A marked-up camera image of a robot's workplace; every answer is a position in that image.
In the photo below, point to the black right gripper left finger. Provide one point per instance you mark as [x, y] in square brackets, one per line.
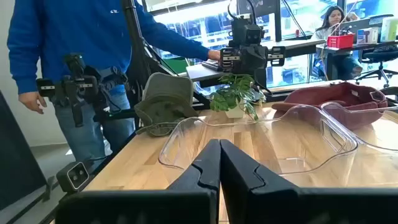
[192, 202]

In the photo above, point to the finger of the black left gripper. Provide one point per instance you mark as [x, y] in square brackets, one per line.
[247, 59]
[261, 57]

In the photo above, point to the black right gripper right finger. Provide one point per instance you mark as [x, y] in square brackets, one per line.
[264, 202]

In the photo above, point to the grey green hat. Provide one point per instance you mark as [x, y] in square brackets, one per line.
[169, 85]

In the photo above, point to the maroon hat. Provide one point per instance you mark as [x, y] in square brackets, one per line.
[335, 96]

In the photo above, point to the olive green hat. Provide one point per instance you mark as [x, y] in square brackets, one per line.
[164, 112]

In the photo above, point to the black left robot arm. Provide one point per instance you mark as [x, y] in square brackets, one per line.
[260, 77]

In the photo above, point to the black leader arm gripper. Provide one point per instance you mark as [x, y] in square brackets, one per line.
[74, 87]

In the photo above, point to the person's hand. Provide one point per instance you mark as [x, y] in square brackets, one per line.
[214, 55]
[31, 101]

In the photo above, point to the black keyboard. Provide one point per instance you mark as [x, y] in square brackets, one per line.
[211, 65]

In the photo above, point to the green leafy plant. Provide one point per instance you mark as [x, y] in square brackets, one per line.
[236, 90]

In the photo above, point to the white plant pot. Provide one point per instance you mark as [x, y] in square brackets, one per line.
[234, 112]

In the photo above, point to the black desk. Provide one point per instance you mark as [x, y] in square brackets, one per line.
[331, 62]

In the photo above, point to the clear plastic bin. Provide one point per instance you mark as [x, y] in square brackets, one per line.
[382, 161]
[311, 146]

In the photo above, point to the red box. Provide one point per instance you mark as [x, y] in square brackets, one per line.
[340, 41]

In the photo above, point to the person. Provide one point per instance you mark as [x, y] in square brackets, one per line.
[77, 31]
[334, 18]

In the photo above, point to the grey laptop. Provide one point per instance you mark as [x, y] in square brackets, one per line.
[354, 26]

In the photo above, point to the black stand pole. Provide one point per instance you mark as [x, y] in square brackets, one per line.
[133, 31]

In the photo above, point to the black office chair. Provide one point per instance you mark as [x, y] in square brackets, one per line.
[379, 56]

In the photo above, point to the small black webcam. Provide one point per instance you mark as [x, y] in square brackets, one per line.
[74, 175]

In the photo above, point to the white and green box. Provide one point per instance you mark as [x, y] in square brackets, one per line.
[390, 29]

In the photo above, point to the black flat screen panel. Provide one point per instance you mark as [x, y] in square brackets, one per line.
[15, 155]

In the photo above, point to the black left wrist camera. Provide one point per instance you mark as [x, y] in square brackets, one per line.
[252, 34]

